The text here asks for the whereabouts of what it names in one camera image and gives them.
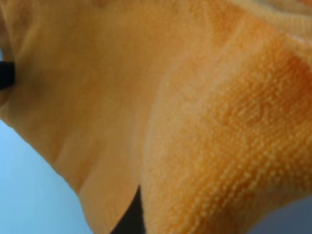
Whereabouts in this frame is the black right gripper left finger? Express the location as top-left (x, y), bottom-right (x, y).
top-left (0, 61), bottom-right (15, 90)

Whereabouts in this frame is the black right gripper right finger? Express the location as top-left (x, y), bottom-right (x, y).
top-left (111, 186), bottom-right (146, 234)

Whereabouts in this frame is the orange towel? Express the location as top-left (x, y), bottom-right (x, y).
top-left (0, 0), bottom-right (312, 234)

